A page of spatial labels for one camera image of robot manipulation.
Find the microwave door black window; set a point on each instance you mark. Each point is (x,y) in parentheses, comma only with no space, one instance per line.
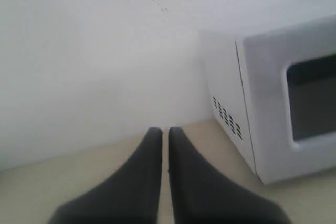
(288,77)

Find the white microwave oven body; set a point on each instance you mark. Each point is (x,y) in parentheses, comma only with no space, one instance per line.
(221,62)

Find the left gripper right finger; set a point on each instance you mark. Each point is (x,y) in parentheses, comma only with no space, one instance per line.
(201,194)

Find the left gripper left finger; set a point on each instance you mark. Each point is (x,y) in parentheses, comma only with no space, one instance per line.
(129,195)

